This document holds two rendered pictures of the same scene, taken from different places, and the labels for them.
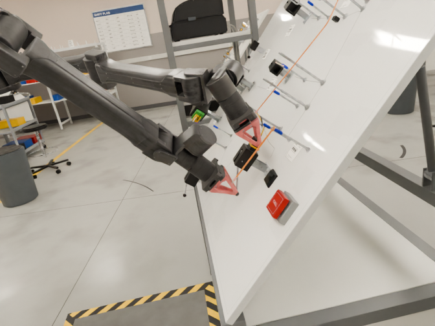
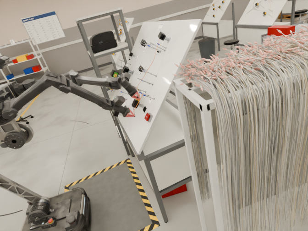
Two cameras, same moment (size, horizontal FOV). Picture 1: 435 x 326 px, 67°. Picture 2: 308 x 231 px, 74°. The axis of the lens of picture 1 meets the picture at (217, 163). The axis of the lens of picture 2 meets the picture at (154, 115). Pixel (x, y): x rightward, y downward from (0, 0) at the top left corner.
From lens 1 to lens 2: 79 cm
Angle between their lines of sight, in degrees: 11
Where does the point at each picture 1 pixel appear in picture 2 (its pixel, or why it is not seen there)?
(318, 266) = (165, 135)
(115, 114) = (93, 98)
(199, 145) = (120, 102)
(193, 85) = (115, 84)
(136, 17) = (52, 20)
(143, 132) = (102, 101)
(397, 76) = (172, 77)
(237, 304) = (140, 147)
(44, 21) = not seen: outside the picture
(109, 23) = (35, 25)
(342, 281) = (172, 137)
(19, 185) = not seen: hidden behind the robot
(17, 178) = not seen: hidden behind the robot
